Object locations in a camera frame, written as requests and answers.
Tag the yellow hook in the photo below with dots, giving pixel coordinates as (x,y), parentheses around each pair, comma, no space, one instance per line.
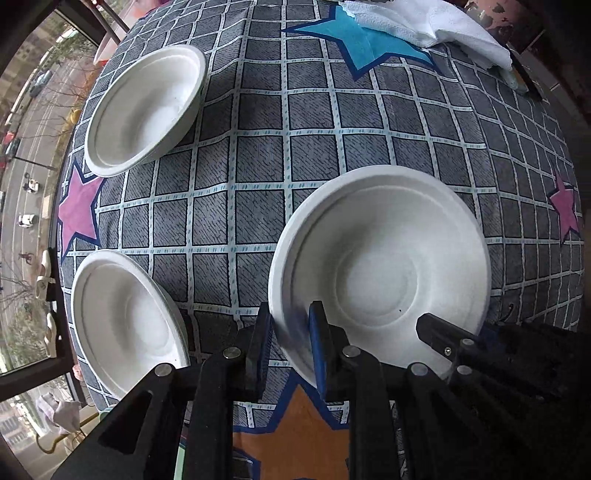
(73,439)

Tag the white cloth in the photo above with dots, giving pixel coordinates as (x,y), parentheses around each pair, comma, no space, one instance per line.
(426,24)

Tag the white paper bowl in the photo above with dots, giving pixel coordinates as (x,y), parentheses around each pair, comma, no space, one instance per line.
(379,247)
(125,323)
(146,111)

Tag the grey checkered star tablecloth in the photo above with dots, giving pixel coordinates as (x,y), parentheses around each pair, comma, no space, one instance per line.
(283,114)

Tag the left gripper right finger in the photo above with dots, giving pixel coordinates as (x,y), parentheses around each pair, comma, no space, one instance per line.
(390,408)

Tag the white rag on hook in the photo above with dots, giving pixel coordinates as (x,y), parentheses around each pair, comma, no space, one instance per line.
(60,414)

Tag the black window frame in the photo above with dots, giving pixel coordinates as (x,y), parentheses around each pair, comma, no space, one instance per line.
(49,89)

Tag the red plastic basin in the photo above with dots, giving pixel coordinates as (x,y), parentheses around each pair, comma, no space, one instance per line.
(129,12)

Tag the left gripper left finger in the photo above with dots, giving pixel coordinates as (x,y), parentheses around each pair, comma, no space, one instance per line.
(172,407)

